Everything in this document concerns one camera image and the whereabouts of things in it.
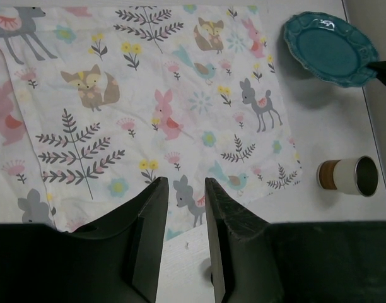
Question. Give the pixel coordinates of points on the animal print cloth placemat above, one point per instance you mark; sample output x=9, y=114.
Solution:
x=97, y=103

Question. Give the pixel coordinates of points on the white metal cup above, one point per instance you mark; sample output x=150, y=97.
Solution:
x=354, y=176

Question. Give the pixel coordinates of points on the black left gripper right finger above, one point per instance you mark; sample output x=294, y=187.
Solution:
x=241, y=259

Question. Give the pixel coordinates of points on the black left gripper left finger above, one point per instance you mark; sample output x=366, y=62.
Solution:
x=120, y=252

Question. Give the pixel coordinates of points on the teal scalloped plate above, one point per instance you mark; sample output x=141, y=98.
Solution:
x=332, y=49

